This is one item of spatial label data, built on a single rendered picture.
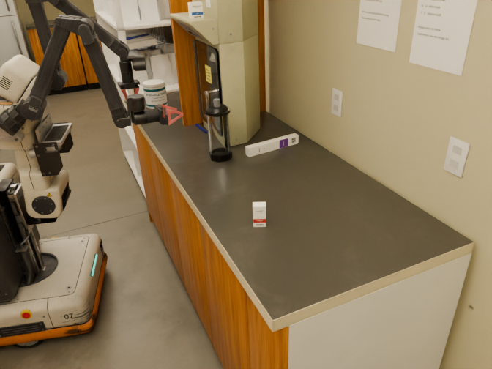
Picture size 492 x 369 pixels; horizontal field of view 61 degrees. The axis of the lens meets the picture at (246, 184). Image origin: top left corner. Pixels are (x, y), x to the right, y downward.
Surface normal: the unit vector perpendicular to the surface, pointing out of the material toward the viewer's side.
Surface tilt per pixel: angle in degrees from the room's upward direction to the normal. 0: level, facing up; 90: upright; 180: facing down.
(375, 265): 0
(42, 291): 0
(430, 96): 90
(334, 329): 90
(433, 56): 90
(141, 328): 0
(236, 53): 90
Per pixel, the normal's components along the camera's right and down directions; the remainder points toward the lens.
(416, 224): -0.04, -0.88
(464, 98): -0.91, 0.23
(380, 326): 0.41, 0.43
